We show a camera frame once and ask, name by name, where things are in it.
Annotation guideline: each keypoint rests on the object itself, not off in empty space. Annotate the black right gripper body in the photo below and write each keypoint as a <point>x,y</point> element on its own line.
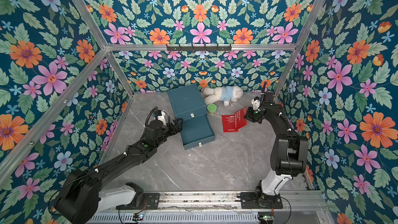
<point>251,115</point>

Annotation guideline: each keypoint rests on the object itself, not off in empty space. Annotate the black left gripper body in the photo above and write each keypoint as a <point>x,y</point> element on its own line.
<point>168,131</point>

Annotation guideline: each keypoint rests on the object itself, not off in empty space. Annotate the red postcard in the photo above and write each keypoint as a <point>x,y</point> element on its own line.
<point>239,119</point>
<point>228,123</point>

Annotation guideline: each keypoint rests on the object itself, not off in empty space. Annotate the teal drawer cabinet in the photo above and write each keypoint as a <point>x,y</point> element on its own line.
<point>188,104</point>

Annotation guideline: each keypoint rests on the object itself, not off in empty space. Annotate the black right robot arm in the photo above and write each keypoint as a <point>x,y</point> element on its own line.
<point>288,156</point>

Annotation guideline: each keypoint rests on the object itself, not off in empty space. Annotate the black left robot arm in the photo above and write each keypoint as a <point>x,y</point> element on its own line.
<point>82,195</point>

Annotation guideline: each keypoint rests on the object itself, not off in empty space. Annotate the white plush toy dog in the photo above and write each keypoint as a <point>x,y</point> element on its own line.
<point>228,95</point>

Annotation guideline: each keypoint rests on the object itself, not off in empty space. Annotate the green small jar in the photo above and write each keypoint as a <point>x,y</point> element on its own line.
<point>212,109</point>

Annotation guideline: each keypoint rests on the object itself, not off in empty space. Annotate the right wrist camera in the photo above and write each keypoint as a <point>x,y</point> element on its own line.
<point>256,103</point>

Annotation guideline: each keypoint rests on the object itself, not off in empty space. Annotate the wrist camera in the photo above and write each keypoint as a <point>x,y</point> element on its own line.
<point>162,116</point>
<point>256,103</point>

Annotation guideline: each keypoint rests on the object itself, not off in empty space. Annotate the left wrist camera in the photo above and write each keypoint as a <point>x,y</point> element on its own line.
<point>162,116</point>

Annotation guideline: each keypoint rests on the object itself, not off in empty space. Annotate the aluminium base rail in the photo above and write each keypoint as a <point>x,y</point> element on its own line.
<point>229,201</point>

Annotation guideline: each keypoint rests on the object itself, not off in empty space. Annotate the black hook rail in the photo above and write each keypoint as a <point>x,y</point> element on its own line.
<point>194,48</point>

